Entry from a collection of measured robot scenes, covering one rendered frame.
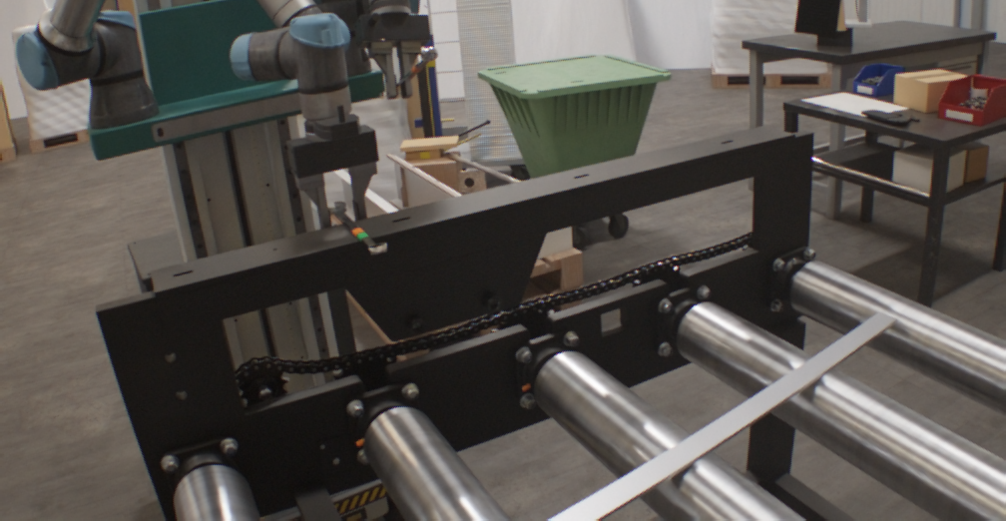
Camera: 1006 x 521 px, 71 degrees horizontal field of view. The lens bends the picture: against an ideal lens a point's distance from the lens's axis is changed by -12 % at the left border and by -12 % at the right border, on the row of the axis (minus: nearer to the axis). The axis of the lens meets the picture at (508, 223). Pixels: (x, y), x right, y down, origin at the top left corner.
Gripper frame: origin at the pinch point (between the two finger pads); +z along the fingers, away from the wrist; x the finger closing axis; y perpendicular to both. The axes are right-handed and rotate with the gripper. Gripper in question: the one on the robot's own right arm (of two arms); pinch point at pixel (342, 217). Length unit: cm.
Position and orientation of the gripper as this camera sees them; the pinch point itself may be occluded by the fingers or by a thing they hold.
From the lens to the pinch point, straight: 125.2
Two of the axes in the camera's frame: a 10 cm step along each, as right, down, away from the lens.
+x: -8.8, 2.3, -4.1
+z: 0.8, 9.3, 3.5
